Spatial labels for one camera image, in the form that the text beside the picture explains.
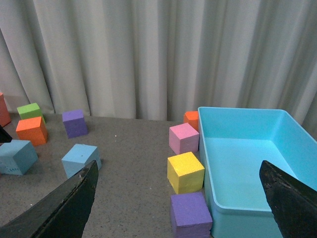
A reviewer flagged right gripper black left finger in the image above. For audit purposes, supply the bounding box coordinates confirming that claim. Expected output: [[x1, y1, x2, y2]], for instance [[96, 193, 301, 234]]
[[0, 161, 99, 238]]

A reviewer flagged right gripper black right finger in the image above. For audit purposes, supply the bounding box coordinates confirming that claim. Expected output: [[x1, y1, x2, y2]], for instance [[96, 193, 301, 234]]
[[259, 160, 317, 238]]

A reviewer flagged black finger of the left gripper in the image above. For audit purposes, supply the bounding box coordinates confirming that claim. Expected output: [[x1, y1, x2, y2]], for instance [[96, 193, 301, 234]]
[[0, 126, 12, 143]]

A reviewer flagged scuffed light blue foam cube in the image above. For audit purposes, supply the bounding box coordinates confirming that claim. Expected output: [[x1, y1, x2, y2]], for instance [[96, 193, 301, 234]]
[[0, 140, 38, 175]]

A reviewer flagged smooth light blue foam cube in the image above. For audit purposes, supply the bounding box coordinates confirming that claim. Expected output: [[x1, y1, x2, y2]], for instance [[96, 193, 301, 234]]
[[61, 144, 102, 179]]

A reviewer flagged salmon pink plastic bin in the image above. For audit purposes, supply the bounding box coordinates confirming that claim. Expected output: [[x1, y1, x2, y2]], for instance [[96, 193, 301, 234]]
[[0, 93, 11, 127]]

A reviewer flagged orange foam cube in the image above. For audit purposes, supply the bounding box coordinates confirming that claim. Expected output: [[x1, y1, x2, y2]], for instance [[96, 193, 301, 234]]
[[16, 117, 48, 146], [183, 111, 199, 132]]

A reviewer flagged green foam cube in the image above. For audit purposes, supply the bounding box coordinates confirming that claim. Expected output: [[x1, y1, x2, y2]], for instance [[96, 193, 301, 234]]
[[17, 103, 46, 123]]

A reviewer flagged purple foam cube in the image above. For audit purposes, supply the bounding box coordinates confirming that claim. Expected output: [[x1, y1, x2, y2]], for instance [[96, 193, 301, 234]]
[[62, 109, 88, 138], [170, 192, 212, 238]]

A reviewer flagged light blue plastic bin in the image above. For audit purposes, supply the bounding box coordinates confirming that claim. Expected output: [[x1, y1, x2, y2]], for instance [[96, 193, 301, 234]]
[[198, 107, 317, 238]]

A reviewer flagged yellow foam cube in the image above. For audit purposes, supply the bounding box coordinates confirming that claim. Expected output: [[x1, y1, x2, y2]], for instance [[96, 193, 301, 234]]
[[167, 152, 205, 194]]

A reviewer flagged pink foam cube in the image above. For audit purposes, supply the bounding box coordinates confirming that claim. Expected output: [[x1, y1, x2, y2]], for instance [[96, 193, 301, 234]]
[[169, 123, 200, 155]]

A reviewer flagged white pleated curtain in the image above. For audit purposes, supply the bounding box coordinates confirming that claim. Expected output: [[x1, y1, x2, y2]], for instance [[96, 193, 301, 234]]
[[0, 0, 317, 136]]

